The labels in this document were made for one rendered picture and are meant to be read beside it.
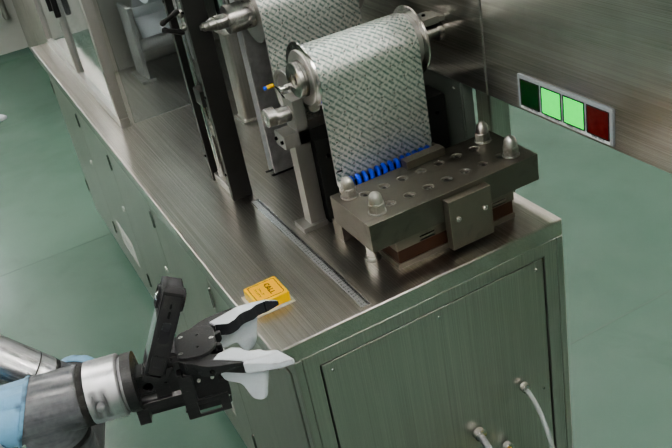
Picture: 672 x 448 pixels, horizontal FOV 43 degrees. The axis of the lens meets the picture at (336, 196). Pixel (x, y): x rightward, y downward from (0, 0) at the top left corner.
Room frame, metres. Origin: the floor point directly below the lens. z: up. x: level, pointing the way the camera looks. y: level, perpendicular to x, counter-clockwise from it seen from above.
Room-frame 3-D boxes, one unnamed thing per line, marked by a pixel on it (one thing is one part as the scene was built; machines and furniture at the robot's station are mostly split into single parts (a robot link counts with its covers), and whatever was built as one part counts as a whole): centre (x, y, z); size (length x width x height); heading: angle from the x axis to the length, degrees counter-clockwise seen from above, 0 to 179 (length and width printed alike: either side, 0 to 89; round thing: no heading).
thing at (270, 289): (1.38, 0.17, 0.91); 0.07 x 0.07 x 0.02; 23
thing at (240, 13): (1.84, 0.13, 1.33); 0.06 x 0.06 x 0.06; 23
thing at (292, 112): (1.63, 0.07, 1.05); 0.06 x 0.05 x 0.31; 113
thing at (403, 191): (1.51, -0.20, 1.00); 0.40 x 0.16 x 0.06; 113
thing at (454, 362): (2.50, 0.33, 0.43); 2.52 x 0.64 x 0.86; 23
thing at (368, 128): (1.61, -0.12, 1.11); 0.23 x 0.01 x 0.18; 113
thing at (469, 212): (1.43, -0.25, 0.96); 0.10 x 0.03 x 0.11; 113
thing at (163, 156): (2.50, 0.34, 0.88); 2.52 x 0.66 x 0.04; 23
